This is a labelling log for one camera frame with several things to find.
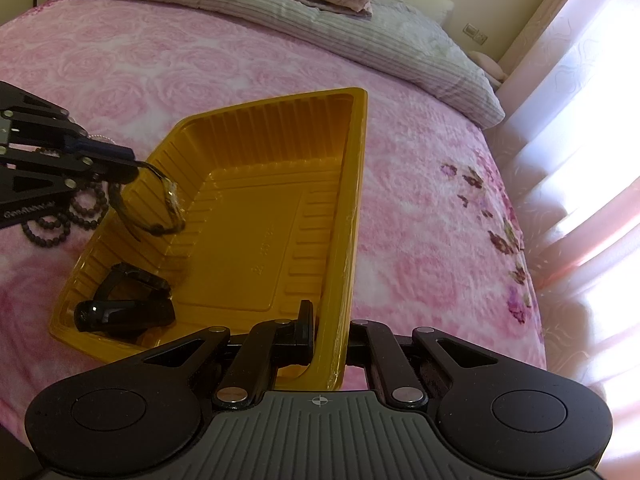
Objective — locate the silver bangle watch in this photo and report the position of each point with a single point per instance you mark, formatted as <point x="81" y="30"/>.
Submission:
<point x="152" y="207"/>

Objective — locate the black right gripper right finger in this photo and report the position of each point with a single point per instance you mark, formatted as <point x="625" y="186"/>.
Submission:
<point x="374" y="348"/>

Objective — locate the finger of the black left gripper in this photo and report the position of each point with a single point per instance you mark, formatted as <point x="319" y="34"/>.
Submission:
<point x="98" y="150"/>
<point x="110" y="170"/>

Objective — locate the pink cushion by curtain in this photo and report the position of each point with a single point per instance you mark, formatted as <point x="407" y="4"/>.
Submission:
<point x="493" y="71"/>

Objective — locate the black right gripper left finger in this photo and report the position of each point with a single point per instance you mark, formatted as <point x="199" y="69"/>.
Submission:
<point x="268" y="347"/>

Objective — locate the yellow plastic tray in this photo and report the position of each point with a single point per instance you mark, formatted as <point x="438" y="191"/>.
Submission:
<point x="270" y="191"/>

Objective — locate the wall power socket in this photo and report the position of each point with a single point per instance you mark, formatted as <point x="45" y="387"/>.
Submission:
<point x="475" y="34"/>

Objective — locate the grey striped quilt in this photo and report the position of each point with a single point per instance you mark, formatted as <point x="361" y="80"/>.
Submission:
<point x="396" y="39"/>

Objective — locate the pink sheer curtain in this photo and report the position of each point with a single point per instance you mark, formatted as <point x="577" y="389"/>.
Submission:
<point x="568" y="152"/>

